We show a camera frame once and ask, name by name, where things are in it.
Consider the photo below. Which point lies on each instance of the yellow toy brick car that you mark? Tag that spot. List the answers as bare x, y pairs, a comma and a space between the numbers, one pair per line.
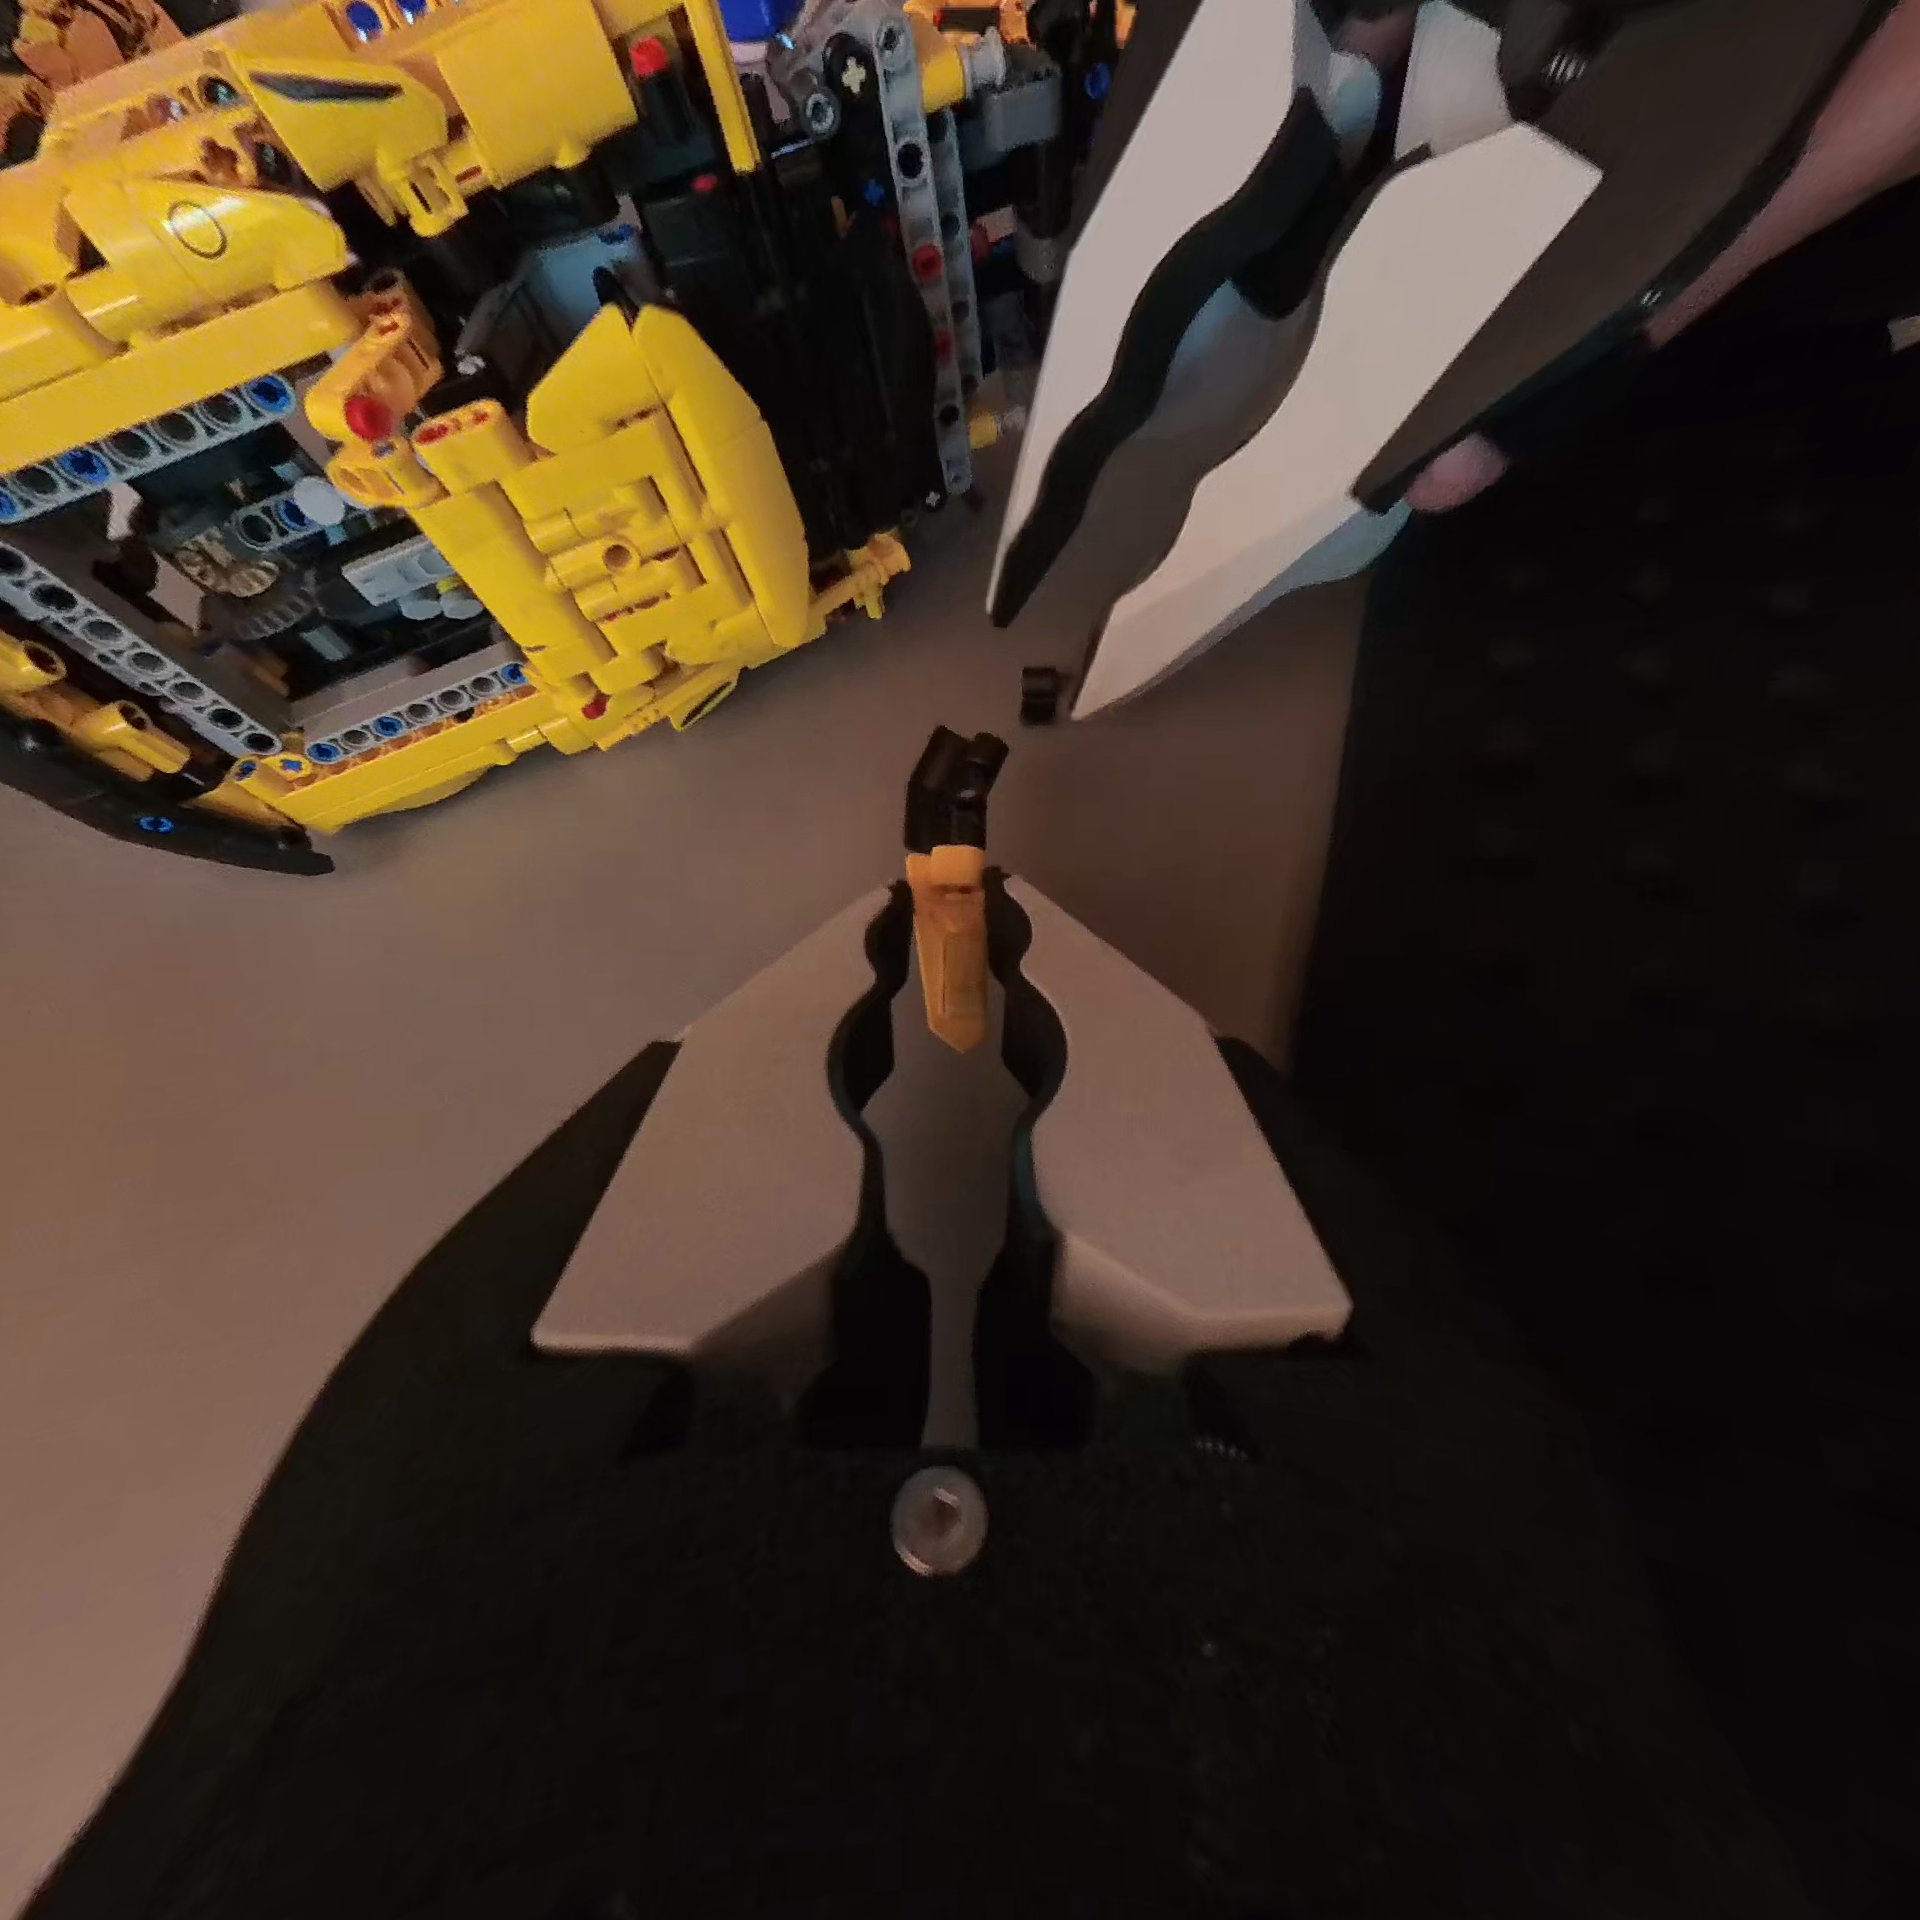
630, 494

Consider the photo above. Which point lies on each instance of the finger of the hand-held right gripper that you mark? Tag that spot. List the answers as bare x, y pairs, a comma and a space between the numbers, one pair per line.
1349, 388
1140, 256

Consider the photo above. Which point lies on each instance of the yellow wedge brick piece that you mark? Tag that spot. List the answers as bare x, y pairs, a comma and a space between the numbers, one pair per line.
947, 944

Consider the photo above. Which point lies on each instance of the person's right hand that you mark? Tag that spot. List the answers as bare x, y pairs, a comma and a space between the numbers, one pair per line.
1801, 195

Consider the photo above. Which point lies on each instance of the small black brick pin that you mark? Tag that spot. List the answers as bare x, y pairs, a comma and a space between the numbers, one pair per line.
1037, 696

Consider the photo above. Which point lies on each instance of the dark cloth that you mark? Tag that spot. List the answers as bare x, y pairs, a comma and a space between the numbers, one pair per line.
1650, 901

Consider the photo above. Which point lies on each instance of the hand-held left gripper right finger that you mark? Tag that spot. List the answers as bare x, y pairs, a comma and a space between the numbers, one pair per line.
1185, 1184

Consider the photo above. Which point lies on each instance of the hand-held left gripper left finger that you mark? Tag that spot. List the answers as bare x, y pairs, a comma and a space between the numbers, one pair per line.
718, 1184

